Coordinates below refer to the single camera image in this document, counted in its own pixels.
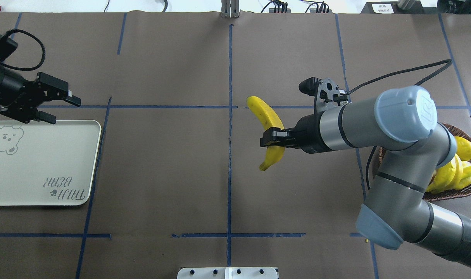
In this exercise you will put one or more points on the woven wicker basket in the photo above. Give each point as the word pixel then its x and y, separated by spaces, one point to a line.
pixel 430 169

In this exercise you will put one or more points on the black label box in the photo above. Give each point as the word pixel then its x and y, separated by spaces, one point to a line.
pixel 394 7

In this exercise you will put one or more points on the cream bear tray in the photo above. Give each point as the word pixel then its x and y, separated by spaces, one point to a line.
pixel 44 164

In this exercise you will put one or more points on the white camera post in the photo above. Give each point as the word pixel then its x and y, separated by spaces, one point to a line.
pixel 229 273

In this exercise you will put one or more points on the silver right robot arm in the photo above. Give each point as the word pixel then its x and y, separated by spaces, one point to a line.
pixel 404 122

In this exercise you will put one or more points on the black orange connector block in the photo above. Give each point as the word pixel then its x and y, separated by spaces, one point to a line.
pixel 276 7

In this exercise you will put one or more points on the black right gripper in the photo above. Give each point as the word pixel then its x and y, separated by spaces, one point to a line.
pixel 308 133

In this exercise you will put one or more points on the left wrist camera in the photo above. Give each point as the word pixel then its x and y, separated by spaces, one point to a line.
pixel 7 47

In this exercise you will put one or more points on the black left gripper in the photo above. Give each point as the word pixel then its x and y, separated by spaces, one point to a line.
pixel 6 85

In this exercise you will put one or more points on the aluminium frame post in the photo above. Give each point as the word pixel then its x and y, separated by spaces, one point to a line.
pixel 230 8

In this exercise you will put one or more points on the yellow banana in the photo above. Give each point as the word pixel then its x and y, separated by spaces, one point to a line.
pixel 271 123
pixel 447 176

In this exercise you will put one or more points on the yellow lemon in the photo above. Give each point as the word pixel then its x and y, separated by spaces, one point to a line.
pixel 463 148

